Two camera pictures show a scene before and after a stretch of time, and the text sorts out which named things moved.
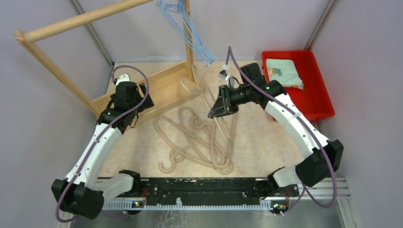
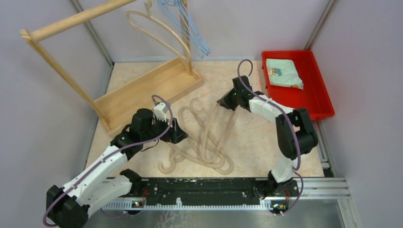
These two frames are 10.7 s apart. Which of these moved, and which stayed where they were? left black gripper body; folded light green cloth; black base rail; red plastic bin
Moved: left black gripper body
Stayed: black base rail; red plastic bin; folded light green cloth
